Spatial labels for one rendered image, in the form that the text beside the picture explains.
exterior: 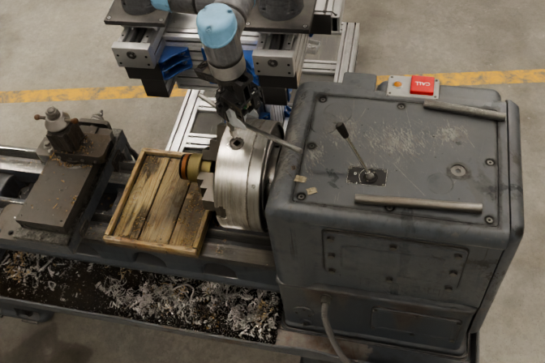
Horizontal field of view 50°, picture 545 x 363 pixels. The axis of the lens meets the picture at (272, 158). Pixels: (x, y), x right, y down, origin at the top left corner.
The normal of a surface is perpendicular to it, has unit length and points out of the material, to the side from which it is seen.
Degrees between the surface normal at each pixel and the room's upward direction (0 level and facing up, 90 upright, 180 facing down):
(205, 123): 0
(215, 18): 6
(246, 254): 0
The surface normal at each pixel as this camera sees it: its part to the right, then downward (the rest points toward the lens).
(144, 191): -0.10, -0.61
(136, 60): -0.18, 0.79
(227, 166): -0.19, -0.15
